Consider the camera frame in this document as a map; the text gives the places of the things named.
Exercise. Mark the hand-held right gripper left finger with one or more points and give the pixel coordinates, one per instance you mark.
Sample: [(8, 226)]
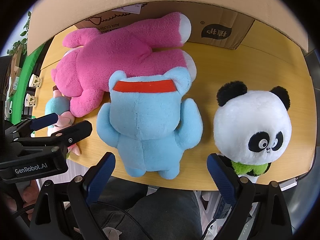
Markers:
[(100, 173)]

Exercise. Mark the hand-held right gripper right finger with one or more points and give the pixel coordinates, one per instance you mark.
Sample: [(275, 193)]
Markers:
[(222, 180)]

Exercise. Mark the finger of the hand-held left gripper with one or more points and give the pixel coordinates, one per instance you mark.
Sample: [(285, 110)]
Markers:
[(45, 121), (72, 132)]

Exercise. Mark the pink plush bear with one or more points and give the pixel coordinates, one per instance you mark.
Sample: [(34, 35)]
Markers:
[(112, 50)]

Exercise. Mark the wooden desktop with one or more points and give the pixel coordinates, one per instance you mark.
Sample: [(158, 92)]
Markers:
[(215, 62)]

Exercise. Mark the person's left hand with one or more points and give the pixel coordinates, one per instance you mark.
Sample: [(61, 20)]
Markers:
[(30, 192)]

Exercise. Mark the small teal pink plush doll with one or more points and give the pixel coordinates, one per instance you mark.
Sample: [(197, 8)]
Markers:
[(53, 105)]

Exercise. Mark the green panel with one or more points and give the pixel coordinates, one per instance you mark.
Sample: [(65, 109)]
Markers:
[(27, 65)]

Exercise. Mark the panda plush toy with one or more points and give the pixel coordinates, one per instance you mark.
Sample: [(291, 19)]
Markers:
[(250, 115)]

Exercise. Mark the light blue plush toy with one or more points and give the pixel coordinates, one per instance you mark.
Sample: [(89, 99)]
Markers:
[(147, 120)]

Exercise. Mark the green leafy plant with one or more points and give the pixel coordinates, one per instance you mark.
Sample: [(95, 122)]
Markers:
[(22, 32)]

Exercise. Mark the white shipping label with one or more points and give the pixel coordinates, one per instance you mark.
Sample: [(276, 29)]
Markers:
[(130, 8)]

